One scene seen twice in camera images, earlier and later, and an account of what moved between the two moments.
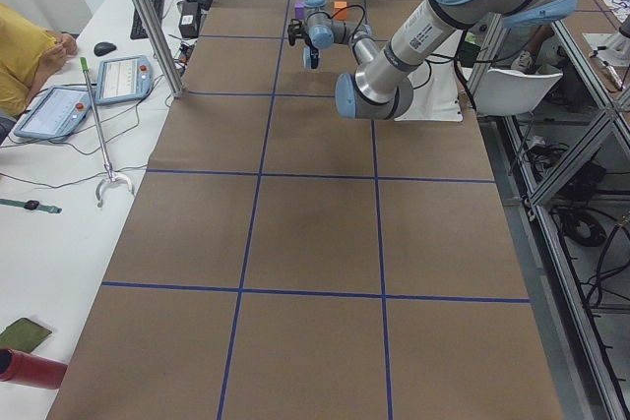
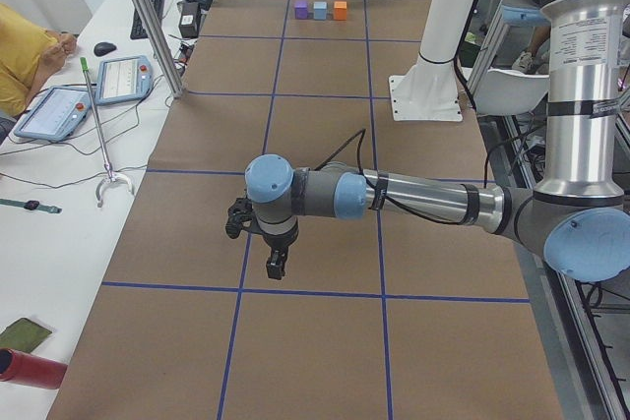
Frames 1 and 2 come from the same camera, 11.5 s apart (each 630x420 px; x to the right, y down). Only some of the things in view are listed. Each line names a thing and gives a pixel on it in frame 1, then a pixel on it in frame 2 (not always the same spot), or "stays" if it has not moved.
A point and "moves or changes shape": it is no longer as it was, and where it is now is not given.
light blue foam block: x=307 y=58 moves or changes shape
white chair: x=502 y=92 stays
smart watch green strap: x=31 y=205 stays
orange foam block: x=343 y=15 stays
